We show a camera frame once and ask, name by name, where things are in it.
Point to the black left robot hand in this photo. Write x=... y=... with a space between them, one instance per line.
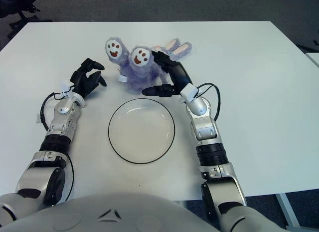
x=80 y=82

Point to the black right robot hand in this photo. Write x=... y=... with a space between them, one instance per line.
x=180 y=74

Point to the purple plush bunny doll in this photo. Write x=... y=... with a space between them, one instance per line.
x=139 y=77

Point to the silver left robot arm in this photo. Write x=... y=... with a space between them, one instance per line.
x=62 y=119

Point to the white plate with black rim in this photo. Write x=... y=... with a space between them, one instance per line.
x=141 y=131

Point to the black office chair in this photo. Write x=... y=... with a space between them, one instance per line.
x=10 y=5

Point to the white side desk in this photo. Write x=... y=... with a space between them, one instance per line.
x=314 y=59

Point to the silver robot torso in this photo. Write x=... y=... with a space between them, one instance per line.
x=112 y=217

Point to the white table leg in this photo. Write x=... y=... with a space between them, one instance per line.
x=286 y=208

